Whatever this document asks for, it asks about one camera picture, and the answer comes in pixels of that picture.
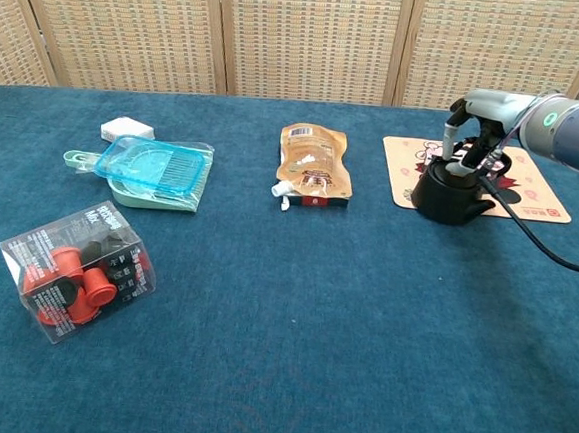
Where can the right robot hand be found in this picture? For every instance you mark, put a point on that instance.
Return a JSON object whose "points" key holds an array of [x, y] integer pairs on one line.
{"points": [[493, 107]]}

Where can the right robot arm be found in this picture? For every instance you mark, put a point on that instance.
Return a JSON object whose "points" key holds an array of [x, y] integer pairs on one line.
{"points": [[577, 134]]}

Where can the black cast iron teapot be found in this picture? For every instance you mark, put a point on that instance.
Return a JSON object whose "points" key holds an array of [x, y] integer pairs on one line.
{"points": [[443, 203]]}

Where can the cartoon print mouse pad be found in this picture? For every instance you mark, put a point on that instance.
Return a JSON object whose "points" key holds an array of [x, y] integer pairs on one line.
{"points": [[537, 196]]}

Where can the brown spout pouch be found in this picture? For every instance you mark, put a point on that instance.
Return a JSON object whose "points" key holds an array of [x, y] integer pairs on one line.
{"points": [[313, 168]]}

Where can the woven folding screen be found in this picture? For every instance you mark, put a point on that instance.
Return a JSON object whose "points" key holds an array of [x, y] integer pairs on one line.
{"points": [[303, 37]]}

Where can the blue table cloth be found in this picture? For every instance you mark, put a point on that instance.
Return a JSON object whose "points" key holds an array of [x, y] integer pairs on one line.
{"points": [[281, 326]]}

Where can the blue dustpan brush set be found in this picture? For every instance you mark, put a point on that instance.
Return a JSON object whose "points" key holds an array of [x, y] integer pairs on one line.
{"points": [[147, 170]]}

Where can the small white box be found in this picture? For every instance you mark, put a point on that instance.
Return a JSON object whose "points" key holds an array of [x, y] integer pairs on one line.
{"points": [[126, 127]]}

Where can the clear box of capsules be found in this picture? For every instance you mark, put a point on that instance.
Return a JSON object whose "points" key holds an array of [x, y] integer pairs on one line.
{"points": [[79, 275]]}

